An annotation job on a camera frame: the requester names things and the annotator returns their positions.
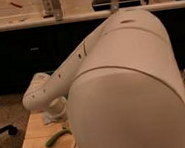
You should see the grey cloth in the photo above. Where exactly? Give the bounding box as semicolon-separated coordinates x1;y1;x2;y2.
42;112;54;125

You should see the green plastic tray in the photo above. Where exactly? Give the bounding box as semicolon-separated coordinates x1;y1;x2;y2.
31;72;51;83

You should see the green cucumber toy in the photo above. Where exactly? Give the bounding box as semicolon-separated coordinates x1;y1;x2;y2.
46;129;72;148

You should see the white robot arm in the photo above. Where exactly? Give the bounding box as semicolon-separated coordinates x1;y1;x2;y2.
22;9;185;148

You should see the black office chair base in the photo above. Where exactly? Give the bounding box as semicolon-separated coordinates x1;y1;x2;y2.
0;125;18;136

